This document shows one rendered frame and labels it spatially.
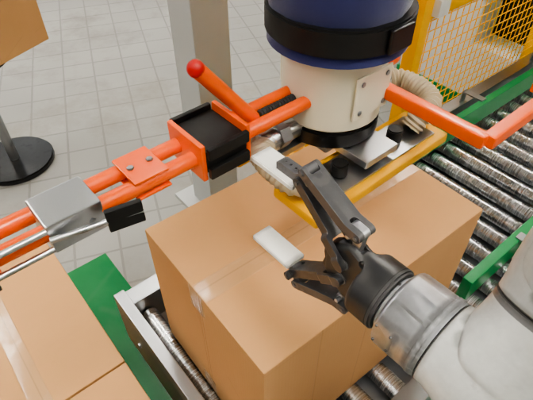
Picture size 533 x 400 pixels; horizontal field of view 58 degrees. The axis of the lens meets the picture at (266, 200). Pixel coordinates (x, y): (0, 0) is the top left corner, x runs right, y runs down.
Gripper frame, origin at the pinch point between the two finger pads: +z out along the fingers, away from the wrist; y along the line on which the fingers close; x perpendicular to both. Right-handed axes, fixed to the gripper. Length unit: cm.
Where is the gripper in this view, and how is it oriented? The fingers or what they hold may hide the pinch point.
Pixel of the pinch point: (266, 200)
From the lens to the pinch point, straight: 61.1
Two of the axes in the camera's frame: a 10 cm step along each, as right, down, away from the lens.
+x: 7.6, -4.5, 4.7
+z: -6.5, -5.2, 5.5
